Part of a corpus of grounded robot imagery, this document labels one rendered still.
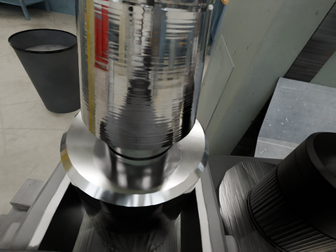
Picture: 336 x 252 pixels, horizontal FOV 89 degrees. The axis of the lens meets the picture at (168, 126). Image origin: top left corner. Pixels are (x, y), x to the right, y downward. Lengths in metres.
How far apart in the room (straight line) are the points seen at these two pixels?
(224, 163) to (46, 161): 1.53
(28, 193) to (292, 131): 0.57
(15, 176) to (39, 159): 0.17
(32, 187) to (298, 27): 0.56
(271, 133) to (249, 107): 0.08
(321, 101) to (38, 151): 1.71
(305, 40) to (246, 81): 0.13
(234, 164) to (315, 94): 0.38
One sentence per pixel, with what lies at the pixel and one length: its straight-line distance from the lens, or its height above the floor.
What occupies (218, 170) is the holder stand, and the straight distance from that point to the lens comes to 0.16.
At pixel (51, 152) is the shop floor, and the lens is 1.67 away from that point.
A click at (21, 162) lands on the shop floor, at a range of 1.70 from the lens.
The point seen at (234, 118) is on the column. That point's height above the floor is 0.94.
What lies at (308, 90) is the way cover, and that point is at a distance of 0.52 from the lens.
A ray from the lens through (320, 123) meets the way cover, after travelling 0.56.
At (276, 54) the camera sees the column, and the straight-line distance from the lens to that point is 0.45.
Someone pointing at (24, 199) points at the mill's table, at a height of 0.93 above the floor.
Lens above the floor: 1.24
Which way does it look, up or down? 44 degrees down
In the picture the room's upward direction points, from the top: 12 degrees clockwise
